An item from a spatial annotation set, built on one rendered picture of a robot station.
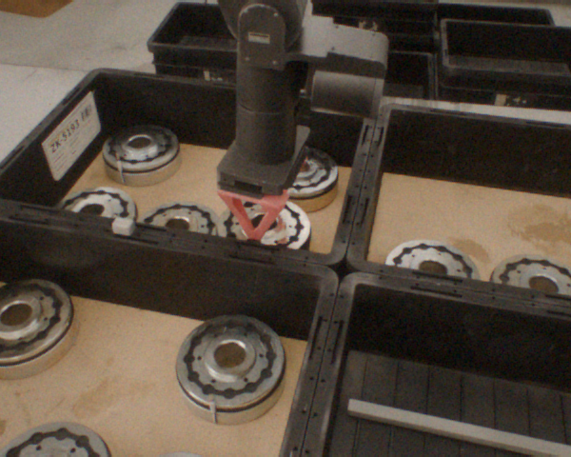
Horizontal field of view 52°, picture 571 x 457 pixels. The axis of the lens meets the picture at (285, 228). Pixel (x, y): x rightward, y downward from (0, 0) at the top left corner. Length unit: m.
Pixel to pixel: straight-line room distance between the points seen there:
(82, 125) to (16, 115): 0.45
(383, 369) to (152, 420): 0.22
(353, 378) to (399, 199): 0.28
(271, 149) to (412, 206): 0.29
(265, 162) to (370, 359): 0.22
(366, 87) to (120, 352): 0.35
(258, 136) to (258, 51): 0.09
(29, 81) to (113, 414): 0.94
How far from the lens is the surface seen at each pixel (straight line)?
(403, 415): 0.56
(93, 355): 0.63
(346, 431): 0.56
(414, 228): 0.74
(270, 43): 0.46
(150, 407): 0.58
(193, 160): 0.84
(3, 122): 1.27
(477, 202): 0.80
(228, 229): 0.63
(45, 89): 1.35
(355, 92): 0.50
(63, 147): 0.80
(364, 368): 0.60
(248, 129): 0.53
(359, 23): 2.01
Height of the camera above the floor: 1.32
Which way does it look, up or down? 43 degrees down
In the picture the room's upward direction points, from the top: straight up
